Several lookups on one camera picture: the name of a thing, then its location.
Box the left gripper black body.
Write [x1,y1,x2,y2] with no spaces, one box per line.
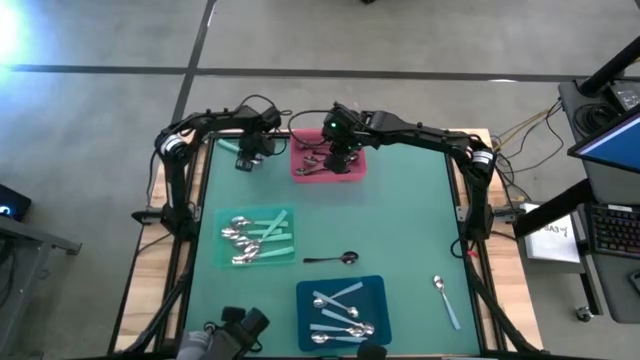
[235,130,277,174]

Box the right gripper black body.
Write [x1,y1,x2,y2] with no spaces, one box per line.
[324,107,375,174]

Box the teal handled spoon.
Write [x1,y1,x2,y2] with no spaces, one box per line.
[243,209,290,255]
[217,138,265,165]
[232,232,294,250]
[230,215,290,229]
[220,226,284,239]
[230,245,296,266]

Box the light blue handled spoon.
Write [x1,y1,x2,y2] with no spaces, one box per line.
[432,274,462,332]
[320,308,376,335]
[313,290,360,319]
[309,323,367,338]
[310,331,368,345]
[312,281,365,309]

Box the pink plastic bin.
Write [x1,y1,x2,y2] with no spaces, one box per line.
[290,127,368,184]

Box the green table mat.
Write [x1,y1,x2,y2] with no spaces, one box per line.
[184,134,482,357]

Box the translucent teal plastic bin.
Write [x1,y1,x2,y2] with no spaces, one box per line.
[213,206,297,269]

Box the blue plastic bin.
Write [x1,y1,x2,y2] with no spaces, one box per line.
[295,274,393,353]

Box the black diagonal beam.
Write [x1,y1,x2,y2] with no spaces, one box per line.
[513,178,595,240]

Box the grey equipment cart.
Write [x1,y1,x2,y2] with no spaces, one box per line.
[558,77,640,151]

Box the grey metal stand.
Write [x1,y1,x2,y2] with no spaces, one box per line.
[0,214,84,351]

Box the black device with blue light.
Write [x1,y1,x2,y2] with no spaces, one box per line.
[0,183,33,222]

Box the computer monitor blue screen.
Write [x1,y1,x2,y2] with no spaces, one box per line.
[567,105,640,175]

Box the black pole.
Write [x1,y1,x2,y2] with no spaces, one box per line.
[578,35,640,97]

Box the black power adapter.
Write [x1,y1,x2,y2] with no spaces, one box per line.
[605,79,640,112]

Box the black computer keyboard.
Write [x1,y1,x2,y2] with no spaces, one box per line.
[585,201,640,260]

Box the dark grey desk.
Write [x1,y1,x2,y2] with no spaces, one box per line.
[579,162,640,325]

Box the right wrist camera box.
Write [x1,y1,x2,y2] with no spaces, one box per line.
[322,110,351,142]

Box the yellow cable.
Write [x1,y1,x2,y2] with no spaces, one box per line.
[492,99,564,151]

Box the black aluminium table frame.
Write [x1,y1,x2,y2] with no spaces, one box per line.
[107,119,544,360]

